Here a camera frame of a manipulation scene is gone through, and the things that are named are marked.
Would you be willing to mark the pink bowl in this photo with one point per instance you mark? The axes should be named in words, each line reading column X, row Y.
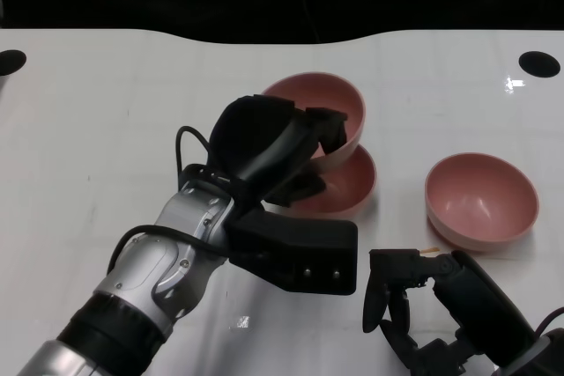
column 326, row 94
column 480, row 200
column 348, row 186

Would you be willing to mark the small orange stick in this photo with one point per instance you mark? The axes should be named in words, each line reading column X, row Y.
column 429, row 251

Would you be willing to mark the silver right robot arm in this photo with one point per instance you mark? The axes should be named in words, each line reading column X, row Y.
column 542, row 363

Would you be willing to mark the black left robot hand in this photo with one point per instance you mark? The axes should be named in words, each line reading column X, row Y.
column 251, row 138

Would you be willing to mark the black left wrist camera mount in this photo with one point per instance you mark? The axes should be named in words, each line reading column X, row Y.
column 299, row 244

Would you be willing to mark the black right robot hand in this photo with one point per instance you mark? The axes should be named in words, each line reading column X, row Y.
column 480, row 305

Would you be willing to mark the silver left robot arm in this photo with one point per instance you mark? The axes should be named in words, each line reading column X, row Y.
column 145, row 270

